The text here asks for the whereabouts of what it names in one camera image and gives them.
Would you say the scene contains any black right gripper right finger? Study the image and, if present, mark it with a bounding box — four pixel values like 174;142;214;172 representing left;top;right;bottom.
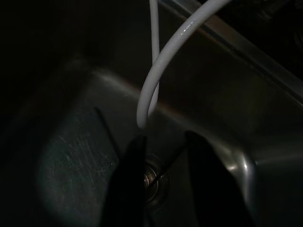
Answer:
184;131;254;227

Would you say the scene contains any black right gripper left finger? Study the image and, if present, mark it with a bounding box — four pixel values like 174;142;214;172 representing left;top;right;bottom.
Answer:
101;135;152;227

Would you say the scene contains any steel sink drain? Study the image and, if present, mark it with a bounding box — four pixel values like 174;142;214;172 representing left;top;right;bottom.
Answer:
141;153;170;204

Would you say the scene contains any stainless steel sink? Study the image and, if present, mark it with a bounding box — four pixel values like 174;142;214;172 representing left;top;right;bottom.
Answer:
0;0;303;227

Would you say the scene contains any white flexible hose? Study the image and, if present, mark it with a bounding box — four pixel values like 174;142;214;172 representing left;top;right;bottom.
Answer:
136;0;234;130

